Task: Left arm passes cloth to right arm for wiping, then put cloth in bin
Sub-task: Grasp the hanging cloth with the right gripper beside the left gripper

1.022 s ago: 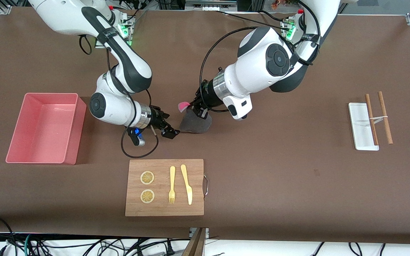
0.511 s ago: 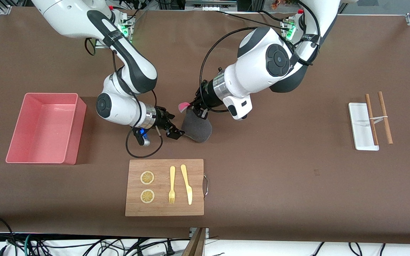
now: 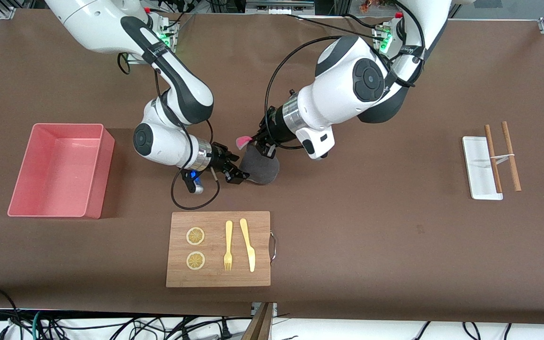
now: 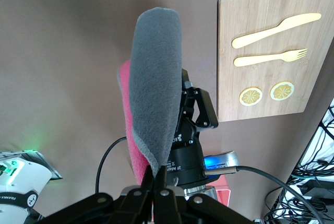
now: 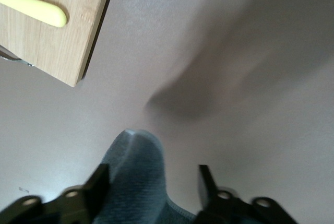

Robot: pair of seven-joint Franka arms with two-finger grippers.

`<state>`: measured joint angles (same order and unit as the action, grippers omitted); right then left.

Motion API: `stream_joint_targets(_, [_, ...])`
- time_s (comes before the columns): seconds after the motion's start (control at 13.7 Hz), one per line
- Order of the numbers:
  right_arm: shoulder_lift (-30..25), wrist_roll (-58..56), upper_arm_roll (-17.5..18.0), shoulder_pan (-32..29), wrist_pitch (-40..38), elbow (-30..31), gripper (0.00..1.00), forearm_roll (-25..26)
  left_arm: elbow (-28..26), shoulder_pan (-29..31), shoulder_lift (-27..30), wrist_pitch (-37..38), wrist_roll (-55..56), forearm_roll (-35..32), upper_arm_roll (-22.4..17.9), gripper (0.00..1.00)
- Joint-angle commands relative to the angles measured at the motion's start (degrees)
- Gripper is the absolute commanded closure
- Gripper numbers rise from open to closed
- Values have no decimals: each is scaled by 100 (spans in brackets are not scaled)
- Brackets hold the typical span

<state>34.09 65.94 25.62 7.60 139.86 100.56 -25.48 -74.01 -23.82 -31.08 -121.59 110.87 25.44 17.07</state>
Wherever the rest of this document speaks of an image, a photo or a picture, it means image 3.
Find small metal bracket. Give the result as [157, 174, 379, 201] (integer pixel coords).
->
[251, 302, 278, 316]

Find pink plastic bin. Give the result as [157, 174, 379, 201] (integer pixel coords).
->
[8, 123, 115, 220]

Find yellow plastic knife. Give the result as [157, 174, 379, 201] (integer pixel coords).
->
[239, 218, 256, 272]

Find grey and pink cloth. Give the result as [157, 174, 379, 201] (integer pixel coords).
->
[237, 136, 281, 186]

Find white rectangular tray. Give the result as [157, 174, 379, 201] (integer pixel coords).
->
[462, 136, 504, 201]

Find brown wooden beam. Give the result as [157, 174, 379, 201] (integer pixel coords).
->
[241, 302, 273, 340]

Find grey equipment box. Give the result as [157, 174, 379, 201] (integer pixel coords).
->
[246, 0, 315, 15]

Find wooden cutting board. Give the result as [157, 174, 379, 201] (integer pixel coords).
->
[166, 211, 271, 288]

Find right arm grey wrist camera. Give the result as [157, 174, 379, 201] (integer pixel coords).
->
[181, 168, 205, 195]

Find yellow plastic fork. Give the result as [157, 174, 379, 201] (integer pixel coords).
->
[223, 220, 233, 271]

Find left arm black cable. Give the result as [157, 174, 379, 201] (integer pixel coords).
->
[265, 35, 348, 149]

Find long black power cable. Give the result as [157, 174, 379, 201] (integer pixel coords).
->
[285, 13, 381, 41]

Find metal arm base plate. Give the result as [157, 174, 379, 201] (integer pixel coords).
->
[126, 14, 178, 65]

